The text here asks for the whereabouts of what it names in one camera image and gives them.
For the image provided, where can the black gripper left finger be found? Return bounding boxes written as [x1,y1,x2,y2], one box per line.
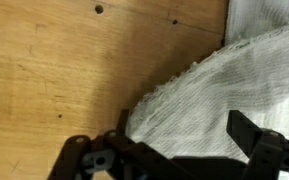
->
[47,108,198,180]

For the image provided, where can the white woven cloth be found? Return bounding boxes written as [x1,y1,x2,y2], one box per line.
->
[125,0,289,180]

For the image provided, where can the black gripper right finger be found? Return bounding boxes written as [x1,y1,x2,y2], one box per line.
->
[226,109,289,180]

